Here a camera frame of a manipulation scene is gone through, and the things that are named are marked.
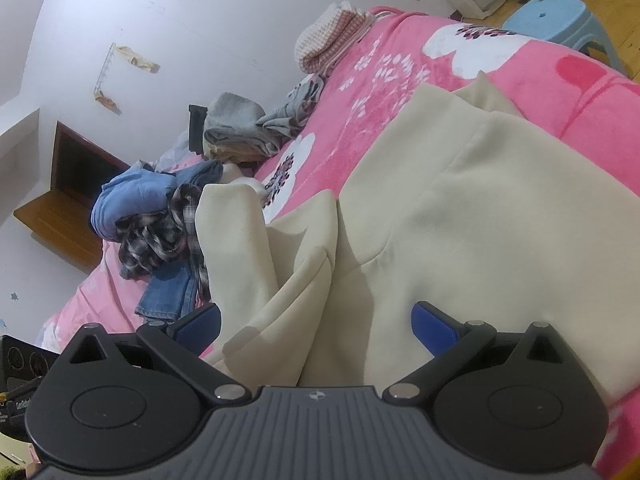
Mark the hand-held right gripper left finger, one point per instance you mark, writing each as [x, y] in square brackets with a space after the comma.
[200, 330]

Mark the wooden headboard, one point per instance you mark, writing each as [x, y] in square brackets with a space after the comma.
[70, 200]

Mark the light blue garment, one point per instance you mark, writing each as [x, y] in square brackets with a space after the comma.
[135, 200]

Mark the pale floral pillow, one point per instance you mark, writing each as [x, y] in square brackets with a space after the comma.
[172, 152]

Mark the grey garment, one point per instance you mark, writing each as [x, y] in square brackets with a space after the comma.
[235, 120]

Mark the wall hook strip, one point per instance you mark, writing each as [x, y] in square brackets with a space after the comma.
[120, 70]

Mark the pink floral blanket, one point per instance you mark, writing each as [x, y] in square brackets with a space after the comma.
[375, 110]

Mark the pink checked towel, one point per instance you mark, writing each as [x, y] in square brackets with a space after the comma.
[330, 35]

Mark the plaid shirt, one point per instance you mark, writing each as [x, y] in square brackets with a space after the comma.
[150, 245]

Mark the black cloth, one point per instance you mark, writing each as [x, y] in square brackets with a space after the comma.
[196, 127]

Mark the tan garment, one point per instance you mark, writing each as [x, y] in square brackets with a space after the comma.
[230, 152]

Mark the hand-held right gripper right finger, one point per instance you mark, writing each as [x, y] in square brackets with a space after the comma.
[432, 332]

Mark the beige zip jacket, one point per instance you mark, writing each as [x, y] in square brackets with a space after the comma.
[450, 210]

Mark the blue plastic stool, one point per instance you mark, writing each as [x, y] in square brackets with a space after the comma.
[555, 20]

